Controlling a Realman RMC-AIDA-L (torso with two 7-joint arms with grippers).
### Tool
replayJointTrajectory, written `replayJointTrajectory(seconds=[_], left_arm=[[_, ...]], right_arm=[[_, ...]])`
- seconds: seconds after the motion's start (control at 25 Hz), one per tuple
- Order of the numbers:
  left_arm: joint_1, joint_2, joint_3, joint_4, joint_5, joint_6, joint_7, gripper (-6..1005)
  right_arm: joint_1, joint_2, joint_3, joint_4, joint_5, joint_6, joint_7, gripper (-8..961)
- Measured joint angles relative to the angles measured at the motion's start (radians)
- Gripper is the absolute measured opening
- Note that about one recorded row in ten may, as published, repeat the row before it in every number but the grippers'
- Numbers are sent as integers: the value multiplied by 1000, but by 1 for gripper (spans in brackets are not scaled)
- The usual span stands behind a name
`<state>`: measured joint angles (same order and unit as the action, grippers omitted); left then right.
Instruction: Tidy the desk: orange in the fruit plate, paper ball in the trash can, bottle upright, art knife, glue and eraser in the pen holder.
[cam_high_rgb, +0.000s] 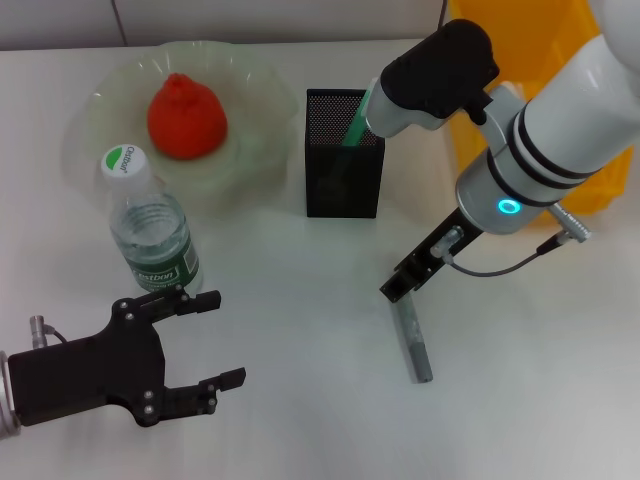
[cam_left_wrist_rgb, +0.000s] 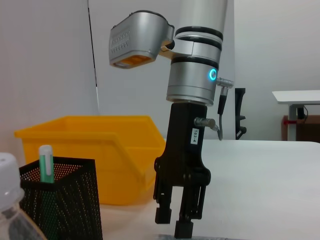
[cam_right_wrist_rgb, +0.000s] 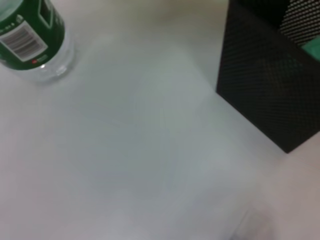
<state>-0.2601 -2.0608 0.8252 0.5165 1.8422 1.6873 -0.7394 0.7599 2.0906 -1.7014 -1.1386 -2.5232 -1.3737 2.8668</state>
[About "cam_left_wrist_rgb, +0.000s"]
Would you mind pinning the white background desk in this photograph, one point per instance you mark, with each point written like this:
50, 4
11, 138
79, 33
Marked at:
300, 96

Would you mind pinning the brown background cabinet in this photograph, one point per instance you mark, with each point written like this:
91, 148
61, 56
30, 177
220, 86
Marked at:
310, 130

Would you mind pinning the green pen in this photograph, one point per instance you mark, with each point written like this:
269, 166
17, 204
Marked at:
46, 165

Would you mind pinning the clear green-label water bottle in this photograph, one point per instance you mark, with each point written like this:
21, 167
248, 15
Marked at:
12, 205

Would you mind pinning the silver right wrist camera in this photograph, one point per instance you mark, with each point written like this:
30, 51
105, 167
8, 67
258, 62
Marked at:
137, 37

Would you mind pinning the yellow plastic bin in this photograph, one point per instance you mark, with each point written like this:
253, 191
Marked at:
112, 140

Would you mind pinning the black mesh pen holder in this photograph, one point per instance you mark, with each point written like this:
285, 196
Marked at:
70, 200

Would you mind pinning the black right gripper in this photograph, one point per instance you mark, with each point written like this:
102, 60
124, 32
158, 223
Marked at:
182, 155

